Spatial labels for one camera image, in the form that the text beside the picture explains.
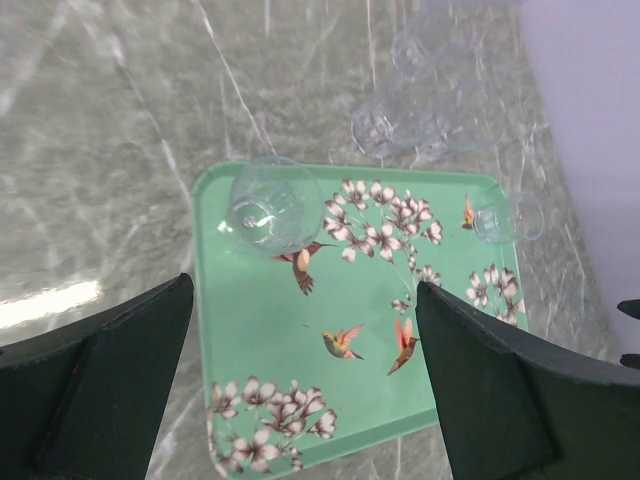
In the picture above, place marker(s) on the green floral hummingbird tray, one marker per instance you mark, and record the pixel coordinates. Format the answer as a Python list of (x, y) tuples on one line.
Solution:
[(305, 355)]

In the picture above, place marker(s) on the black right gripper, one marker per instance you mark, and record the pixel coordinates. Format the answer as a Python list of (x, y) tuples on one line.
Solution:
[(629, 330)]

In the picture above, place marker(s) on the clear glass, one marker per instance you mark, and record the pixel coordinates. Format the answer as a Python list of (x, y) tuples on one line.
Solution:
[(459, 123), (433, 38), (397, 117), (275, 205)]

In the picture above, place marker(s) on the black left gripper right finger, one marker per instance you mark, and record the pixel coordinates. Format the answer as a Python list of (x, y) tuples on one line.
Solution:
[(512, 405)]

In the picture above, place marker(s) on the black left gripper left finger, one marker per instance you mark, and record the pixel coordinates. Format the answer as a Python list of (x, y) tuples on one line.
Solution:
[(85, 401)]

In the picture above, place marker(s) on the clear glass edge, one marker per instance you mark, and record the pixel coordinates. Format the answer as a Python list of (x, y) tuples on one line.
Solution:
[(518, 216)]

